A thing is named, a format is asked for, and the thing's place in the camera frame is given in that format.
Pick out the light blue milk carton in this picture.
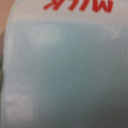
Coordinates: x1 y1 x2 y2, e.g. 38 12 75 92
1 0 128 128

